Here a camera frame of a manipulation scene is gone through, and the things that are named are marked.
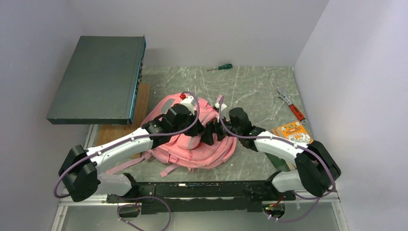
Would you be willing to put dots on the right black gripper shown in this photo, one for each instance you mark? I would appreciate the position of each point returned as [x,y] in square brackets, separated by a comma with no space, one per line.
[207,137]

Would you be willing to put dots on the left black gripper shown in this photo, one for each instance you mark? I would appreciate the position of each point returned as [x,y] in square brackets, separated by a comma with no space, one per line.
[196,130]

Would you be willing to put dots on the pink student backpack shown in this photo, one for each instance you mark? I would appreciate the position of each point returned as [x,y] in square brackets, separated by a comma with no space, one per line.
[183,150]

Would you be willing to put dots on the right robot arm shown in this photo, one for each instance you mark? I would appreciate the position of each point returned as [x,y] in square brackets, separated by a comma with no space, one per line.
[315,169]

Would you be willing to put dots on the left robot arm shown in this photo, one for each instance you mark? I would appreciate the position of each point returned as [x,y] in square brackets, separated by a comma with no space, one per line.
[80,175]

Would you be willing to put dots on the dark green book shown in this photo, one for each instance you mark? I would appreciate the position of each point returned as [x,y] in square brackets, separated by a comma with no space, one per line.
[279,163]

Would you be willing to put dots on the wooden board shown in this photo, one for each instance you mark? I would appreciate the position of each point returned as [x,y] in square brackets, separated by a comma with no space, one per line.
[108,133]

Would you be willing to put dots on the orange comic book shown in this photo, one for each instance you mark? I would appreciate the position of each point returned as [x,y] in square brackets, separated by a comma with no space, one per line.
[295,132]

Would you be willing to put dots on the dark grey flat box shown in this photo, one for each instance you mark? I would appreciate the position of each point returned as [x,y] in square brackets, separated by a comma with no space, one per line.
[100,83]

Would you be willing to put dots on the red adjustable wrench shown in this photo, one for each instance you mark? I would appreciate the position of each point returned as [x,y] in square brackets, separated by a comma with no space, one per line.
[298,114]

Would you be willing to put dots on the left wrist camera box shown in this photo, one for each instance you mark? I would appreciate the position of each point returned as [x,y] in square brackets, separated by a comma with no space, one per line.
[188,101]

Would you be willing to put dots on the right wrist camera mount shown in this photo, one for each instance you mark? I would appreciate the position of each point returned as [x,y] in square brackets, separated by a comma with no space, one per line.
[220,109]

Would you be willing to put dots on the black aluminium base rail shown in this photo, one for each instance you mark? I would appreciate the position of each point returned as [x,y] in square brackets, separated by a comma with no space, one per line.
[156,197]

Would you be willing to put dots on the green handled screwdriver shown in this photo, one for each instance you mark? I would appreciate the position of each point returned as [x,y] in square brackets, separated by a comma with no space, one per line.
[222,67]

